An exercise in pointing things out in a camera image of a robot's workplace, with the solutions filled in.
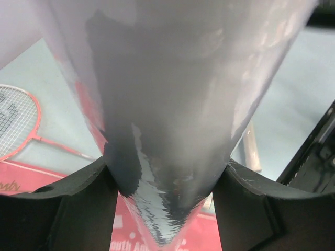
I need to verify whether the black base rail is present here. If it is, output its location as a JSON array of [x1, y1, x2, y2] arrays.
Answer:
[[276, 104, 334, 193]]

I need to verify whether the pink racket cover bag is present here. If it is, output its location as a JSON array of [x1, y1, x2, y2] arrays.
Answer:
[[0, 81, 220, 251]]

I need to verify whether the translucent shuttlecock tube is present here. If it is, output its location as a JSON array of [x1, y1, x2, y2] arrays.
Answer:
[[30, 1, 317, 250]]

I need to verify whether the pink badminton racket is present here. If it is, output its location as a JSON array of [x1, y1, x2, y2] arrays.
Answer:
[[242, 121, 262, 173], [1, 84, 96, 161]]

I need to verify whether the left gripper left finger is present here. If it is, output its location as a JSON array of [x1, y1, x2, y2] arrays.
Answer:
[[1, 158, 118, 250]]

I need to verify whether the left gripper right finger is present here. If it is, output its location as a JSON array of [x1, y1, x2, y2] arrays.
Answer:
[[213, 160, 334, 251]]

